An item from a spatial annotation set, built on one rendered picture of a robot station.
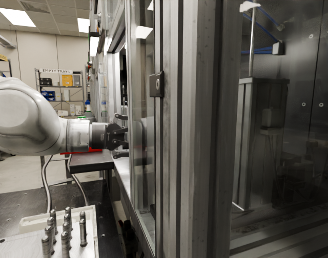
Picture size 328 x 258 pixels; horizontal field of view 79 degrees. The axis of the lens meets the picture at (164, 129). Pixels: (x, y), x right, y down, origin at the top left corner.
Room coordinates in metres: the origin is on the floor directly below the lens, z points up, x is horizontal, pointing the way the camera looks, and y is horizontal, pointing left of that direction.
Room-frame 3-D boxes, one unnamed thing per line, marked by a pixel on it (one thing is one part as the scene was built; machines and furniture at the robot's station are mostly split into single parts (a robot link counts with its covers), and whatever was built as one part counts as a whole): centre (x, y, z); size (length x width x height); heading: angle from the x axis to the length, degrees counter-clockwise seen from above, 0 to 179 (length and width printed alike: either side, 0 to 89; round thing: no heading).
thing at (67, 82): (6.45, 3.25, 1.00); 1.30 x 0.51 x 2.00; 111
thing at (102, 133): (0.56, 0.16, 1.02); 0.09 x 0.07 x 0.08; 111
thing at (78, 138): (0.54, 0.23, 1.02); 0.09 x 0.06 x 0.09; 21
